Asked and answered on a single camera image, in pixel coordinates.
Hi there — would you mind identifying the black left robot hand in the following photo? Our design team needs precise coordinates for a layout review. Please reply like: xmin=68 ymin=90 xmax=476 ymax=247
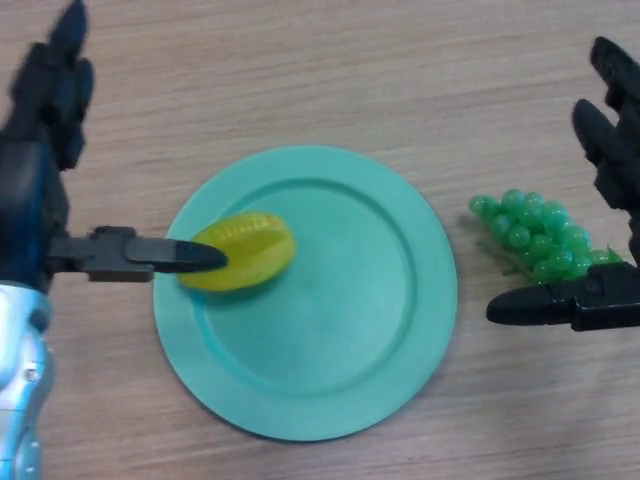
xmin=0 ymin=0 xmax=230 ymax=296

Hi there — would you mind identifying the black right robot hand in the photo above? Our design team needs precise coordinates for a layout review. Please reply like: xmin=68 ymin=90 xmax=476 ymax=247
xmin=486 ymin=36 xmax=640 ymax=333

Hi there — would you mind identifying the yellow starfruit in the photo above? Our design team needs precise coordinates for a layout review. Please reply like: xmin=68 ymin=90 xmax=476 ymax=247
xmin=178 ymin=210 xmax=297 ymax=295

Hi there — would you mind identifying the green round plate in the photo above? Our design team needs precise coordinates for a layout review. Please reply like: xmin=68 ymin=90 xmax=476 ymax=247
xmin=152 ymin=144 xmax=459 ymax=444

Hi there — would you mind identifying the green grape bunch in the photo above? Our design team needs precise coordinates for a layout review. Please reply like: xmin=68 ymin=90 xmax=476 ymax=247
xmin=468 ymin=188 xmax=626 ymax=286

